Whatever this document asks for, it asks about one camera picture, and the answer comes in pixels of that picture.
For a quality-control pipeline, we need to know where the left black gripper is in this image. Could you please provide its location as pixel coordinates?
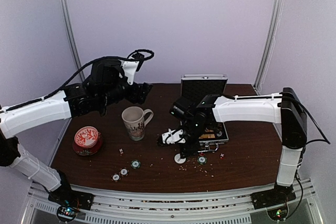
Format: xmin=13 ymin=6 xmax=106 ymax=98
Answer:
xmin=99 ymin=79 xmax=152 ymax=108

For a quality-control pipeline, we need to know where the white dealer button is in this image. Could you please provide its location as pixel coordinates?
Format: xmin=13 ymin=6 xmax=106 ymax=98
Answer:
xmin=174 ymin=153 xmax=186 ymax=164

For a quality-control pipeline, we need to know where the aluminium poker case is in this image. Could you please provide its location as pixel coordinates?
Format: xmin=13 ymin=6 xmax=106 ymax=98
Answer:
xmin=181 ymin=74 xmax=228 ymax=152

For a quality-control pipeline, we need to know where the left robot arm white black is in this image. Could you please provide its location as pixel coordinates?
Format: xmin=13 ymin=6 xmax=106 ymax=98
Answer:
xmin=1 ymin=53 xmax=152 ymax=205

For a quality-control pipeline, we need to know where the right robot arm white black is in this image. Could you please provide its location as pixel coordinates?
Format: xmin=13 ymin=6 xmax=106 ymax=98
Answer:
xmin=161 ymin=87 xmax=312 ymax=204

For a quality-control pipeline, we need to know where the green poker chip right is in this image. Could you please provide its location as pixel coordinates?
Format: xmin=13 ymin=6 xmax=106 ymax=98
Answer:
xmin=197 ymin=156 xmax=207 ymax=165

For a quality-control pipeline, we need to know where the green poker chip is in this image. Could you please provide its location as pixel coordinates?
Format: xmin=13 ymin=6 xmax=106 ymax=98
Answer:
xmin=131 ymin=159 xmax=141 ymax=169
xmin=197 ymin=156 xmax=207 ymax=165

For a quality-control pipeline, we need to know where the red yellow card deck box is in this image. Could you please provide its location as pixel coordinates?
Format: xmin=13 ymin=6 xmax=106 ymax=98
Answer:
xmin=199 ymin=129 xmax=215 ymax=139

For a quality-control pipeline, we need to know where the white decorated mug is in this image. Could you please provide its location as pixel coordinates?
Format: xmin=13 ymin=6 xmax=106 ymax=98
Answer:
xmin=121 ymin=106 xmax=154 ymax=141

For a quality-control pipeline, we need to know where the blue purple chip stack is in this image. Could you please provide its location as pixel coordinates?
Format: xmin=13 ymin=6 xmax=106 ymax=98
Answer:
xmin=214 ymin=123 xmax=224 ymax=138

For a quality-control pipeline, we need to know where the green poker chip centre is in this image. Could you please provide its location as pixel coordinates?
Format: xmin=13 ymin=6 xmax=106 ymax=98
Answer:
xmin=131 ymin=159 xmax=141 ymax=169

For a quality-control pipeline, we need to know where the red patterned bowl with lid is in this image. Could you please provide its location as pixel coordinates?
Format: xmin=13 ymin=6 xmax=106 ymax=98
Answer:
xmin=72 ymin=126 xmax=103 ymax=156

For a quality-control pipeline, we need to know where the poker chip white centre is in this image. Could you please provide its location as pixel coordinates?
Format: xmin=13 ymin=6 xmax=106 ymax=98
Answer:
xmin=120 ymin=168 xmax=129 ymax=177

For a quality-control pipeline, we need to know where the poker chip front left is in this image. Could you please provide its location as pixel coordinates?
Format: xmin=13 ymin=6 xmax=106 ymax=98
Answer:
xmin=111 ymin=173 xmax=121 ymax=182

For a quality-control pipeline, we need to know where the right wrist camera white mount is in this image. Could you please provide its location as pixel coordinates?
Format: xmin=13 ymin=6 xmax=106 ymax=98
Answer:
xmin=157 ymin=129 xmax=186 ymax=146

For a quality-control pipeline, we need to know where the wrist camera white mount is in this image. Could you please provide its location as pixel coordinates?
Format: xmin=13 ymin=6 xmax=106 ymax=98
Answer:
xmin=157 ymin=129 xmax=186 ymax=146
xmin=119 ymin=52 xmax=145 ymax=85

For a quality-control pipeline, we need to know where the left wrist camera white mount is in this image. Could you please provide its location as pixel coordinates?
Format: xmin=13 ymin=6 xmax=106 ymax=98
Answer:
xmin=119 ymin=52 xmax=145 ymax=85

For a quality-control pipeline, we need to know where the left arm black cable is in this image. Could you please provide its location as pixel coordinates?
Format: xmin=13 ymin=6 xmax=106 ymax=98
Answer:
xmin=0 ymin=49 xmax=155 ymax=113

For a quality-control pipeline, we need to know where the front aluminium rail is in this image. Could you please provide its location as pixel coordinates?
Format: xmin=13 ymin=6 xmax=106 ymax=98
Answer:
xmin=19 ymin=179 xmax=327 ymax=223

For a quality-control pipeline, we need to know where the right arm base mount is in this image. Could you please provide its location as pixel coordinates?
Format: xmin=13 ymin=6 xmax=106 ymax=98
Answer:
xmin=251 ymin=189 xmax=296 ymax=221

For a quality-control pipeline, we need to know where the right aluminium frame post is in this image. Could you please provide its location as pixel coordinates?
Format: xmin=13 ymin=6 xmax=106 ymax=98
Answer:
xmin=253 ymin=0 xmax=283 ymax=93

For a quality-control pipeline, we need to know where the aluminium frame post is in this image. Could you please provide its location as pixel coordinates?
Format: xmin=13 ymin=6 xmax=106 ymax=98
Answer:
xmin=60 ymin=0 xmax=81 ymax=69
xmin=253 ymin=0 xmax=283 ymax=93

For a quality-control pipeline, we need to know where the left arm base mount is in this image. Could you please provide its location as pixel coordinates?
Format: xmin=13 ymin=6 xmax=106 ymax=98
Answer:
xmin=48 ymin=191 xmax=94 ymax=223

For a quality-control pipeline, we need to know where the left aluminium frame post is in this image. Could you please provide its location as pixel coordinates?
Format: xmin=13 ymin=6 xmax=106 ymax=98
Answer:
xmin=60 ymin=0 xmax=81 ymax=69

